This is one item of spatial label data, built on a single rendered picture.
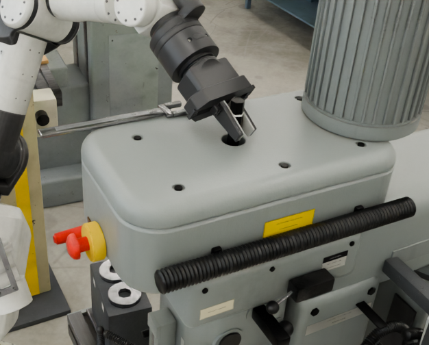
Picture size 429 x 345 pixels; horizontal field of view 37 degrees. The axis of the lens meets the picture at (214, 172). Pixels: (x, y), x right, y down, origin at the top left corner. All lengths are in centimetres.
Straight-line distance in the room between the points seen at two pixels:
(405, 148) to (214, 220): 56
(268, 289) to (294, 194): 19
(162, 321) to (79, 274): 242
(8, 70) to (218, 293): 55
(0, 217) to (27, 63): 29
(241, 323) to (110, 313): 68
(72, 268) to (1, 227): 237
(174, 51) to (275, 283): 40
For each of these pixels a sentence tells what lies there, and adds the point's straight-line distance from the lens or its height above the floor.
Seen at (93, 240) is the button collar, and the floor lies 178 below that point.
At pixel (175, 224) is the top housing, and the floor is 186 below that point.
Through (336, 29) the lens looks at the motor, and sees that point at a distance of 99.
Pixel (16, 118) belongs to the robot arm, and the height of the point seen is 180.
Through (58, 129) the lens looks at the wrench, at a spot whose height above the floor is 190.
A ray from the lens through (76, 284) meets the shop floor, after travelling 350.
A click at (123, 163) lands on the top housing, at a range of 92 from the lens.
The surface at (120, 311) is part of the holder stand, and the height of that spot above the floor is 114.
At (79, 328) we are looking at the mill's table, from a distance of 197.
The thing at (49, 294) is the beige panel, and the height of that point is 3.
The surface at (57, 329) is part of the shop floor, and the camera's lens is 329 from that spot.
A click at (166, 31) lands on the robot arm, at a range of 99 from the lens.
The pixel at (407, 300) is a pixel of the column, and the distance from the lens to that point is 135.
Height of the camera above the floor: 238
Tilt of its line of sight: 33 degrees down
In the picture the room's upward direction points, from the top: 5 degrees clockwise
